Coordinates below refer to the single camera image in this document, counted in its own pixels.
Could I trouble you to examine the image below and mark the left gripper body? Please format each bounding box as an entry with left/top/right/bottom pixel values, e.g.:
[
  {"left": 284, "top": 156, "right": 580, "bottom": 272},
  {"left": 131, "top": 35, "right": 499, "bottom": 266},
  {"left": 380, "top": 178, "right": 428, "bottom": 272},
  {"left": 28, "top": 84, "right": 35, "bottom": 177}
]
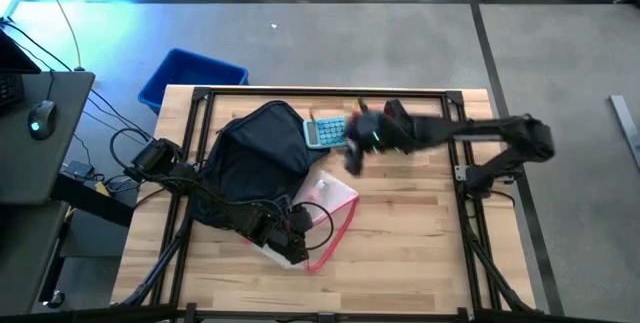
[{"left": 254, "top": 207, "right": 309, "bottom": 266}]

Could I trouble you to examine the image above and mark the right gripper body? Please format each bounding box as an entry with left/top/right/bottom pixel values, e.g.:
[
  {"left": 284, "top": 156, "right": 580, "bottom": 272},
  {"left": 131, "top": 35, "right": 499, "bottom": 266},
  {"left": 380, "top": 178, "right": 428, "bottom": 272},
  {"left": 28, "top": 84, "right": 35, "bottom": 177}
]
[{"left": 344, "top": 107, "right": 417, "bottom": 157}]

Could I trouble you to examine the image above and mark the light blue calculator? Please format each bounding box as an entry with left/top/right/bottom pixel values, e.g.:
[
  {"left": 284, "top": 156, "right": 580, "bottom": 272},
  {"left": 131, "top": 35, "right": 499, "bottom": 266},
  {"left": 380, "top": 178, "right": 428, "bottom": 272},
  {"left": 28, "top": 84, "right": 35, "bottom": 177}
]
[{"left": 302, "top": 115, "right": 349, "bottom": 151}]

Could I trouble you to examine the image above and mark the white mesh pouch red trim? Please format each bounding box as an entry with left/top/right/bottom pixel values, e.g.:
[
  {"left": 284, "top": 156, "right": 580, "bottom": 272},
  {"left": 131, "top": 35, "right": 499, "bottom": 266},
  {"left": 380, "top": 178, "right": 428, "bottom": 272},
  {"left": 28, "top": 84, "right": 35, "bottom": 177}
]
[{"left": 244, "top": 170, "right": 361, "bottom": 274}]

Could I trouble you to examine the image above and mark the navy blue backpack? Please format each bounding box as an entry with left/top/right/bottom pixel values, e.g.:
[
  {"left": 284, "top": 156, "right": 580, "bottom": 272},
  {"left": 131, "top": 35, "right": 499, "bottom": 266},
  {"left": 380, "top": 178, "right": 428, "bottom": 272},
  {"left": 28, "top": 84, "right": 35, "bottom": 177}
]
[{"left": 192, "top": 100, "right": 331, "bottom": 229}]

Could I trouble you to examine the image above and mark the blue plastic bin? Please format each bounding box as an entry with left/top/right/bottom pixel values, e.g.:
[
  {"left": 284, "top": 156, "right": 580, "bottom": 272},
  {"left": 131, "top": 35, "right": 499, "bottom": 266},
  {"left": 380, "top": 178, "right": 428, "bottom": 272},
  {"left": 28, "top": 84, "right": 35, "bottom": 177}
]
[{"left": 137, "top": 47, "right": 250, "bottom": 115}]

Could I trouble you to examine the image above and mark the black desk support beam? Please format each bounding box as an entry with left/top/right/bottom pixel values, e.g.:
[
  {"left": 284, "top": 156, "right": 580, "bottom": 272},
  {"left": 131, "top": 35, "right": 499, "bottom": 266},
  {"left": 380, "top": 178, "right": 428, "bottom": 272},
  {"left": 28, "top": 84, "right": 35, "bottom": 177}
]
[{"left": 49, "top": 172, "right": 136, "bottom": 228}]

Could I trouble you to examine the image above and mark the black power adapter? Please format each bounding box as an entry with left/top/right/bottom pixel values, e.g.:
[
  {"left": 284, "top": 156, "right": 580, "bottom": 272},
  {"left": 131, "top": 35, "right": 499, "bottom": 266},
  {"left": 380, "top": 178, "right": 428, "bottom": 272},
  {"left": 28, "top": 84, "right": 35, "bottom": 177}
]
[{"left": 63, "top": 160, "right": 95, "bottom": 180}]

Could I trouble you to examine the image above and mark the black caster wheel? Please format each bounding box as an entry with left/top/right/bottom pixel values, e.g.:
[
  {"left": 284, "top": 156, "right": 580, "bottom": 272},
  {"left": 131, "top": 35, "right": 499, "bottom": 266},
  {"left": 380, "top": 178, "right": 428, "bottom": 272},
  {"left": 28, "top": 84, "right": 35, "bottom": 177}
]
[{"left": 44, "top": 290, "right": 66, "bottom": 310}]

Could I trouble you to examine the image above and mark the grey metal strip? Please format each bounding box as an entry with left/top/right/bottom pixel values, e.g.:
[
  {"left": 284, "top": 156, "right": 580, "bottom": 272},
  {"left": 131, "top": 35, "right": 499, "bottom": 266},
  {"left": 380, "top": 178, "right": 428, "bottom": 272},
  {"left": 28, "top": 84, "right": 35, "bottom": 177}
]
[{"left": 608, "top": 94, "right": 640, "bottom": 170}]

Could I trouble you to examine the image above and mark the dark grey side table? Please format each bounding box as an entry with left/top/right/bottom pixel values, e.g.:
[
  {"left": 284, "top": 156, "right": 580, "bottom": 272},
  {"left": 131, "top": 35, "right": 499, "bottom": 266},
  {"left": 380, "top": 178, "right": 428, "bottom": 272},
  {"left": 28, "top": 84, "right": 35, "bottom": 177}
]
[{"left": 0, "top": 200, "right": 69, "bottom": 317}]

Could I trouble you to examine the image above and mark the black desk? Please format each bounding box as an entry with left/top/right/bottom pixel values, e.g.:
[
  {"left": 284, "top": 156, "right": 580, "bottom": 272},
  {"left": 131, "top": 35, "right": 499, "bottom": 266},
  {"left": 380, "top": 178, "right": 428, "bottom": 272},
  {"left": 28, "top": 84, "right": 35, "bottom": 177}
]
[{"left": 0, "top": 70, "right": 96, "bottom": 207}]

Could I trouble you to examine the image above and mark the black computer mouse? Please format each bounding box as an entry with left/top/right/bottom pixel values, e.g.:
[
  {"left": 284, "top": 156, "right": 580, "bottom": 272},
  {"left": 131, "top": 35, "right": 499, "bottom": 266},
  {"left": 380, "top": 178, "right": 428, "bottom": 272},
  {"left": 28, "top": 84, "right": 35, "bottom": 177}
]
[{"left": 27, "top": 100, "right": 58, "bottom": 141}]

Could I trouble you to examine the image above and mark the black keyboard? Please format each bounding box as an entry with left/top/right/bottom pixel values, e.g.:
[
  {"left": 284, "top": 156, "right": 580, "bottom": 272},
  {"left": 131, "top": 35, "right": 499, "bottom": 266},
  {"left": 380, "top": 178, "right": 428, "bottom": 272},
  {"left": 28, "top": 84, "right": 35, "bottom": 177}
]
[{"left": 0, "top": 73, "right": 26, "bottom": 110}]

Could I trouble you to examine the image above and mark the black monitor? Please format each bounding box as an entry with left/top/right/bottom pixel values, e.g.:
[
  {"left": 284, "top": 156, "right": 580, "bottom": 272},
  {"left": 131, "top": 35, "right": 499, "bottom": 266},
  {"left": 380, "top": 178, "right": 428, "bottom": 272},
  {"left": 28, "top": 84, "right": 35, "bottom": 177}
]
[{"left": 0, "top": 30, "right": 42, "bottom": 75}]

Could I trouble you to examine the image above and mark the black left camera cable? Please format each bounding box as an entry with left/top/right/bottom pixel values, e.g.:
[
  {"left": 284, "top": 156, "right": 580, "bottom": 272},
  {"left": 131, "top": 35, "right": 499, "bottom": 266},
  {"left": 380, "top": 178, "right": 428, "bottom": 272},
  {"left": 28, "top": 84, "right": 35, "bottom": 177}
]
[{"left": 294, "top": 201, "right": 335, "bottom": 252}]

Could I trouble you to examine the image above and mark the black aluminium table frame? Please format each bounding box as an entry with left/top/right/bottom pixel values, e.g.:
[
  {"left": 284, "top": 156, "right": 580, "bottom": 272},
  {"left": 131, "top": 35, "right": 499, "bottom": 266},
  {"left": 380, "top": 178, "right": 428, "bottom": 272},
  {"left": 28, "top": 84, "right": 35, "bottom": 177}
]
[{"left": 117, "top": 86, "right": 539, "bottom": 323}]

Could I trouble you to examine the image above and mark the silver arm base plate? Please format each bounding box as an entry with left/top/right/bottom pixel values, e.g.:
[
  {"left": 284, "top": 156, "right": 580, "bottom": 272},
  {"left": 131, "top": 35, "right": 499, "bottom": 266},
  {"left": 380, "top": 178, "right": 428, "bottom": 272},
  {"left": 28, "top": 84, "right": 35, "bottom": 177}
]
[{"left": 454, "top": 165, "right": 516, "bottom": 184}]

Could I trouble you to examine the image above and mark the black desk cable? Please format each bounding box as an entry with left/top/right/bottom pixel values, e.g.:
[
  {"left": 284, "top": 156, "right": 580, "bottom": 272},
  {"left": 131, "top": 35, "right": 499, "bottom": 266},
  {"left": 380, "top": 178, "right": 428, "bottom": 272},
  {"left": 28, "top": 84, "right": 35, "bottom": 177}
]
[
  {"left": 89, "top": 87, "right": 154, "bottom": 142},
  {"left": 0, "top": 18, "right": 76, "bottom": 72}
]

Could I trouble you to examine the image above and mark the long pale floor cable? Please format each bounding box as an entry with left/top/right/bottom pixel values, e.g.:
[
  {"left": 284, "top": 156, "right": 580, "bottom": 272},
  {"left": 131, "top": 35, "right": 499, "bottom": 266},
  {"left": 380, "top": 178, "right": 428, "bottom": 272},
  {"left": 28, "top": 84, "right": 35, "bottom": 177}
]
[{"left": 34, "top": 0, "right": 85, "bottom": 72}]

